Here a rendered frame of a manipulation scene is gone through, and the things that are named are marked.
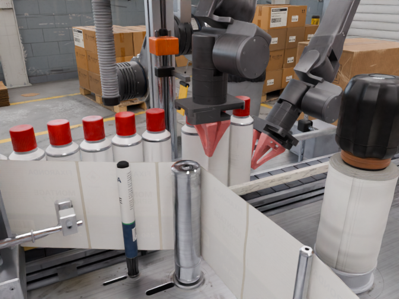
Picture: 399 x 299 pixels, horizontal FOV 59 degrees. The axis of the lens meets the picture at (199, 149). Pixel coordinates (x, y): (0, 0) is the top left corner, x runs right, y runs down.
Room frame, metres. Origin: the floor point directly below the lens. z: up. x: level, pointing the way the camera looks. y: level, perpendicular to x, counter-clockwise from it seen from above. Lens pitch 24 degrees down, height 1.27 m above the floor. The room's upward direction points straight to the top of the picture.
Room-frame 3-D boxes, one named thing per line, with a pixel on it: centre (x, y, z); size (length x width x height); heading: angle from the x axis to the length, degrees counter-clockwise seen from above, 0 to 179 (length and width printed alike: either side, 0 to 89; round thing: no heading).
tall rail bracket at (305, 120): (0.84, -0.29, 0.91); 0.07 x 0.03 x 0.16; 26
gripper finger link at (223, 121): (0.55, -0.01, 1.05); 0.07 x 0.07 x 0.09; 27
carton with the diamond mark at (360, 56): (1.20, -0.52, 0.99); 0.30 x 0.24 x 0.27; 116
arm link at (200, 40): (0.56, -0.02, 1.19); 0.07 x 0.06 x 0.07; 37
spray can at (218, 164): (0.64, -0.03, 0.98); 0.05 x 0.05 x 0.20
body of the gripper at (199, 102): (0.56, -0.02, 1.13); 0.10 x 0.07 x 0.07; 117
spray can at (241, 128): (0.66, -0.08, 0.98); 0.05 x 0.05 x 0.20
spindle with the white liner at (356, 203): (0.41, -0.22, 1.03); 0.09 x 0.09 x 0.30
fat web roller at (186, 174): (0.40, 0.02, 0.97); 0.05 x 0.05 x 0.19
